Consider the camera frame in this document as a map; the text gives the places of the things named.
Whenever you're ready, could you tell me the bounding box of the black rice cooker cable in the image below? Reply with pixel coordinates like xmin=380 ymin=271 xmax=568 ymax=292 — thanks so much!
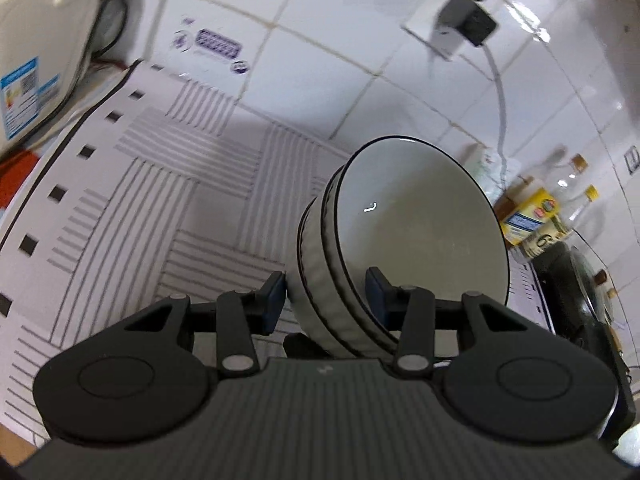
xmin=89 ymin=0 xmax=132 ymax=61

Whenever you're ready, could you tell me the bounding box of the grey striped counter mat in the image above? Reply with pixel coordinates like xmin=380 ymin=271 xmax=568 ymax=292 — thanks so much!
xmin=1 ymin=65 xmax=558 ymax=456

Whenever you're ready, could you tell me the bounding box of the black plug adapter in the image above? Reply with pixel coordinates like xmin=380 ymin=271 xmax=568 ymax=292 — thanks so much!
xmin=435 ymin=0 xmax=499 ymax=48

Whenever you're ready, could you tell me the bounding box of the clear vinegar bottle yellow cap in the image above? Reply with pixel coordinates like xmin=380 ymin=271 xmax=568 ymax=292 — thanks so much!
xmin=519 ymin=184 xmax=600 ymax=261

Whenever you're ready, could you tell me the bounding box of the black wok with lid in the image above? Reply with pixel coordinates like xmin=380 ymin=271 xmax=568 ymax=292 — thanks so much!
xmin=532 ymin=242 xmax=627 ymax=377

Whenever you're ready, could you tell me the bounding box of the white bowl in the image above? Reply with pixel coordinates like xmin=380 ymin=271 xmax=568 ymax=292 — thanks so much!
xmin=286 ymin=198 xmax=390 ymax=360
xmin=318 ymin=169 xmax=397 ymax=361
xmin=333 ymin=136 xmax=510 ymax=302

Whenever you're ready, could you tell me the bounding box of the yellow label oil bottle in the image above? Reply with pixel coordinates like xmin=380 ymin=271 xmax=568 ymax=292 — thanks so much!
xmin=500 ymin=154 xmax=589 ymax=247

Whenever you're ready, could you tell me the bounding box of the white power cable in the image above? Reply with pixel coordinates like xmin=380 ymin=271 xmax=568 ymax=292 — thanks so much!
xmin=459 ymin=0 xmax=516 ymax=181

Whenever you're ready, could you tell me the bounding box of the white plastic salt bag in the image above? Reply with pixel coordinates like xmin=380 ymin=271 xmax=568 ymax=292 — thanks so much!
xmin=463 ymin=145 xmax=521 ymax=205

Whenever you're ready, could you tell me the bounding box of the blue wall sticker right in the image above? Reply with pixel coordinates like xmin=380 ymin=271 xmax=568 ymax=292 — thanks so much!
xmin=624 ymin=145 xmax=640 ymax=176

